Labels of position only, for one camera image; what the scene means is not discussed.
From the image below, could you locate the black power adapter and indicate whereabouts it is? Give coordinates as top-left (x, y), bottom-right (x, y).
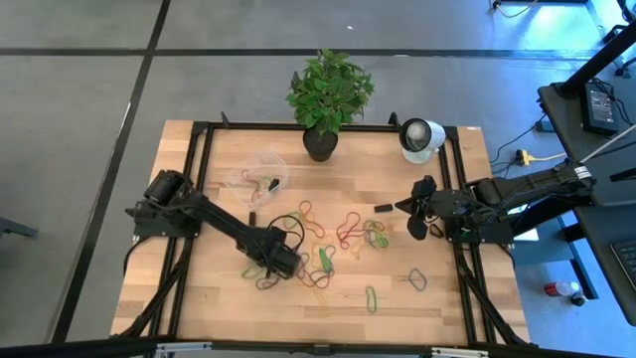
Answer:
top-left (581, 82), bottom-right (621, 136)

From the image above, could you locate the white sheet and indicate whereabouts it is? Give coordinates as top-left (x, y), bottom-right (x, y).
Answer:
top-left (506, 201), bottom-right (541, 244)

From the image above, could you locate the red rubber band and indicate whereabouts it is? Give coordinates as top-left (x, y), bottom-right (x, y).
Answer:
top-left (336, 211), bottom-right (363, 252)
top-left (298, 200), bottom-right (327, 240)
top-left (240, 168), bottom-right (264, 203)
top-left (296, 266), bottom-right (335, 290)

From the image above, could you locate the black floor cable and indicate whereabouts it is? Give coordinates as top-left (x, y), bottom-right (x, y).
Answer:
top-left (489, 113), bottom-right (548, 178)

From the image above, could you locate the red and white bottle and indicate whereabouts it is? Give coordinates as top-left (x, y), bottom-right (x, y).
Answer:
top-left (543, 280), bottom-right (582, 298)

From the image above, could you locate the clear plastic bin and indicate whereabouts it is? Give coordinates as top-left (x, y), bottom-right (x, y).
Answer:
top-left (222, 151), bottom-right (292, 210)

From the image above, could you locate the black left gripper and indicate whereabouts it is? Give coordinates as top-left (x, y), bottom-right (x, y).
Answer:
top-left (245, 231), bottom-right (302, 280)

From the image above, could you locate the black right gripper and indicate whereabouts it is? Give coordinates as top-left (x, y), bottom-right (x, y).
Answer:
top-left (396, 174), bottom-right (473, 242)

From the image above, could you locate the grey furniture leg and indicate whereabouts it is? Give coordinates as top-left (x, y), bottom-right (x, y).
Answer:
top-left (0, 216), bottom-right (40, 240)

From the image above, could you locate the black frame crossbeam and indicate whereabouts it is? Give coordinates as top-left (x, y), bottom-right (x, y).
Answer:
top-left (0, 336), bottom-right (636, 358)

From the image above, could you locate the black desk foot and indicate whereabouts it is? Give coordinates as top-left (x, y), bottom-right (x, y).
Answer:
top-left (556, 213), bottom-right (600, 299)

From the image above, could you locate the green plant in black pot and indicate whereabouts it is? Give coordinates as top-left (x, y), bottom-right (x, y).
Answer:
top-left (285, 48), bottom-right (377, 163)

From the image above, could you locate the white rod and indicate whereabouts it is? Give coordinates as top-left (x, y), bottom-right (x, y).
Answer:
top-left (579, 123), bottom-right (636, 164)

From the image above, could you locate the silver aluminium bracket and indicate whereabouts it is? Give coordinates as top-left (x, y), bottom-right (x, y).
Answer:
top-left (429, 346), bottom-right (491, 358)
top-left (155, 341), bottom-right (214, 355)

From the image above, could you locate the black diagonal pole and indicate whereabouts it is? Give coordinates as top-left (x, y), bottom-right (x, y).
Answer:
top-left (555, 19), bottom-right (636, 99)

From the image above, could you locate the black keyboard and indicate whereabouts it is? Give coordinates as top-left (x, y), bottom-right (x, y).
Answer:
top-left (609, 237), bottom-right (636, 292)

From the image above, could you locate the yellow power plug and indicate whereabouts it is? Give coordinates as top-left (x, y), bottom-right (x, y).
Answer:
top-left (514, 148), bottom-right (567, 168)

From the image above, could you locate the black aluminium table frame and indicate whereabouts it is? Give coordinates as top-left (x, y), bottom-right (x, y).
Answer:
top-left (111, 111), bottom-right (531, 349)

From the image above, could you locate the black desk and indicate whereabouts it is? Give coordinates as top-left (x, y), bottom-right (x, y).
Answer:
top-left (537, 79), bottom-right (636, 327)

